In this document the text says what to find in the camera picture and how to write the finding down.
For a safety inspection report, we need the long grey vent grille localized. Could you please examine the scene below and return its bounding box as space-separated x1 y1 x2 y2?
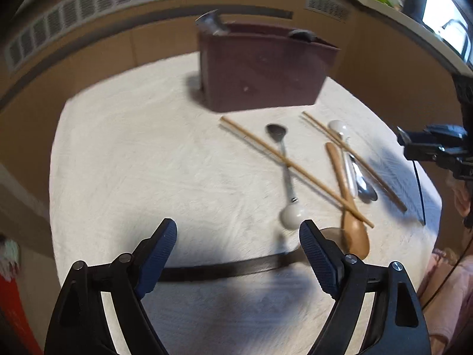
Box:
5 0 258 72

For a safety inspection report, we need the window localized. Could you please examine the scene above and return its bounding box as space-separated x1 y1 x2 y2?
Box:
421 0 473 63

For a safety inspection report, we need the small grey vent grille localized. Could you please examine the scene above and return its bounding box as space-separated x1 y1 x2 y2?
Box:
305 0 351 23

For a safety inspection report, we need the metal spoon with white knob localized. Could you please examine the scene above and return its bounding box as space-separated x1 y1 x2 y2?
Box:
265 123 305 229

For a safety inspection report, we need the grey metal utensil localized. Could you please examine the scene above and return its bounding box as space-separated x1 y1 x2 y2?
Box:
196 9 230 37

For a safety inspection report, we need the white ceramic spoon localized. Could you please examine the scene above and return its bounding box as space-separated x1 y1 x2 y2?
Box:
328 120 360 198

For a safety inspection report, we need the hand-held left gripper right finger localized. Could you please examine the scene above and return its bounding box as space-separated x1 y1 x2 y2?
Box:
299 219 431 355

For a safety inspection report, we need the white textured table cloth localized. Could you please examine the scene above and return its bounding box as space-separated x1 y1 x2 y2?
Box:
49 50 444 355

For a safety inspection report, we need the brown plastic utensil box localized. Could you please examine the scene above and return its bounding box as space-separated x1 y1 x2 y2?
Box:
198 22 341 113

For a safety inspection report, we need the beige kitchen countertop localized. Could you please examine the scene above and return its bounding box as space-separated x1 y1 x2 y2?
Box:
310 0 473 78

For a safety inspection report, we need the wooden kitchen cabinet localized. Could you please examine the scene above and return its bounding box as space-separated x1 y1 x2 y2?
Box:
0 0 473 178

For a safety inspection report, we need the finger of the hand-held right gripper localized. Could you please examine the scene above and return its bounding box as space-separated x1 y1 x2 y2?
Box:
397 126 446 161
424 124 467 144

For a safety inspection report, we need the wooden spoon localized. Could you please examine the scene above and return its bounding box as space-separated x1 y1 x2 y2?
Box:
325 142 370 260

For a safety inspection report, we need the wooden chopstick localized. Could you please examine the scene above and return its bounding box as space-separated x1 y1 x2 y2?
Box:
220 116 375 228
301 111 408 213

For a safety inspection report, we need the plain metal spoon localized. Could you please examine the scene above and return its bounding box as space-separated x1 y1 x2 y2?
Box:
349 154 378 204

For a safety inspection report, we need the black round utensil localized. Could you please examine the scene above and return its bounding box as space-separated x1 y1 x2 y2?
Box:
287 29 317 43

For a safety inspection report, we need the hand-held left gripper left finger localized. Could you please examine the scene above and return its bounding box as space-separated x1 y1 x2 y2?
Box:
44 218 178 355

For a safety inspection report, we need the black cable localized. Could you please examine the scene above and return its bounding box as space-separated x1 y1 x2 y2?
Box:
412 160 427 226

